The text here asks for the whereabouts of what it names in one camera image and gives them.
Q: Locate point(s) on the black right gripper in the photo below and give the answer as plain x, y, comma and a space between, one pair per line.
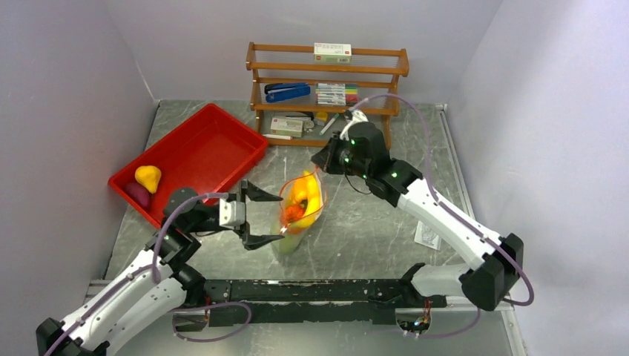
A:
325, 156

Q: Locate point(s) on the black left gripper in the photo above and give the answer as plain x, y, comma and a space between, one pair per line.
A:
253, 240

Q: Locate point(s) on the purple eggplant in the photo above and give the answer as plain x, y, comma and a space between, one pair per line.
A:
139, 194

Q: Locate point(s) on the pack of coloured markers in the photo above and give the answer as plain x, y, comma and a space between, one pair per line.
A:
336, 94

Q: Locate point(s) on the orange red pepper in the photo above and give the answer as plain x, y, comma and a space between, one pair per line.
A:
294, 212

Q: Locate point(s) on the green white marker pen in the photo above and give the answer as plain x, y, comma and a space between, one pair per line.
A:
329, 123

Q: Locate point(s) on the yellow pear squash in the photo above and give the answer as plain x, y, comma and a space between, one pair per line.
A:
148, 176

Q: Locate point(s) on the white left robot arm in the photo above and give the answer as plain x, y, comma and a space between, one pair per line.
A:
159, 279

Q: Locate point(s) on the wooden three-tier shelf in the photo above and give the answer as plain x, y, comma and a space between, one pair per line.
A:
294, 78

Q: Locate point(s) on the white box on top shelf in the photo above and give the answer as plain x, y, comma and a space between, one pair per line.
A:
332, 53

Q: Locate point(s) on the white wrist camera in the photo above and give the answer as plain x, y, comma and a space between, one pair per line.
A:
232, 214
352, 117

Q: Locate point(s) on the white paper card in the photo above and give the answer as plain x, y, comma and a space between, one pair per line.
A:
426, 237

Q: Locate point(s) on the green round cabbage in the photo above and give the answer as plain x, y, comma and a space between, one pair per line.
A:
289, 243

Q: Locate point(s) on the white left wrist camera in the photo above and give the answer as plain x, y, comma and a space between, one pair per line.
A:
232, 214

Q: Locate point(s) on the yellow orange bell pepper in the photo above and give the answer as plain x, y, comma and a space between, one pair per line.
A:
299, 191

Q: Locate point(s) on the clear zip top bag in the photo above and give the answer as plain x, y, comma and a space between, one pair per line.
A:
279, 226

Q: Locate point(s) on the red plastic tray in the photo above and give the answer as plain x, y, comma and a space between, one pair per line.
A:
210, 151

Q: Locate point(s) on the white staples box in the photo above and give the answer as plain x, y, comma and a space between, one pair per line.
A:
286, 126

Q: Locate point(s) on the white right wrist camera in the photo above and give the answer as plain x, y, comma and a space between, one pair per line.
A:
352, 117

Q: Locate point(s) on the blue stapler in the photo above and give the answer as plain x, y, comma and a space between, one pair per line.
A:
278, 92

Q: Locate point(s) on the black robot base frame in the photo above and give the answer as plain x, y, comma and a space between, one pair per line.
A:
218, 303

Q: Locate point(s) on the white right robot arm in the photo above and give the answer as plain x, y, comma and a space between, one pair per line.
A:
492, 263

